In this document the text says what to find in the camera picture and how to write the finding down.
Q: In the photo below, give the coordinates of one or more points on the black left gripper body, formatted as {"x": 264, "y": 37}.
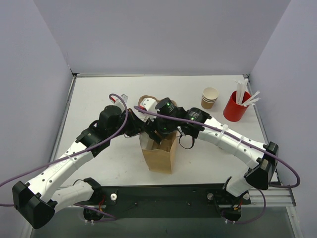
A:
{"x": 136, "y": 124}

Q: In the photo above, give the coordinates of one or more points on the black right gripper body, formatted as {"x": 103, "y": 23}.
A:
{"x": 153, "y": 132}

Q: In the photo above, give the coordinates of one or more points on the brown paper takeout bag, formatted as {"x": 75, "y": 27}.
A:
{"x": 157, "y": 160}

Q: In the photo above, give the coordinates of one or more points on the pulp cup carrier tray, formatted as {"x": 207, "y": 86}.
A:
{"x": 165, "y": 145}

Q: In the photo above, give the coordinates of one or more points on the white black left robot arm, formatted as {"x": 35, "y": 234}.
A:
{"x": 39, "y": 199}

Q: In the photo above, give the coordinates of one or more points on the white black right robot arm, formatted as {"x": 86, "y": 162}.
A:
{"x": 164, "y": 117}

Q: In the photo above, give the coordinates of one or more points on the lower pulp cup carrier stack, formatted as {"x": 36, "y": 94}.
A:
{"x": 148, "y": 103}

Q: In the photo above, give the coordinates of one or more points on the stacked kraft paper cups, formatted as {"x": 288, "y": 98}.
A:
{"x": 209, "y": 97}

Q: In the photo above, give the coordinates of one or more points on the red cylindrical straw holder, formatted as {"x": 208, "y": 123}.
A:
{"x": 233, "y": 112}

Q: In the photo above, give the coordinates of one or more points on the white wrapped straws bundle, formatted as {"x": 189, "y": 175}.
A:
{"x": 240, "y": 92}

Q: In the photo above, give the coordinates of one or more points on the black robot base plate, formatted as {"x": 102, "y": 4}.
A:
{"x": 148, "y": 209}

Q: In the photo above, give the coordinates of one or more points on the aluminium front frame rail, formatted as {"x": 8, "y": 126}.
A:
{"x": 272, "y": 198}

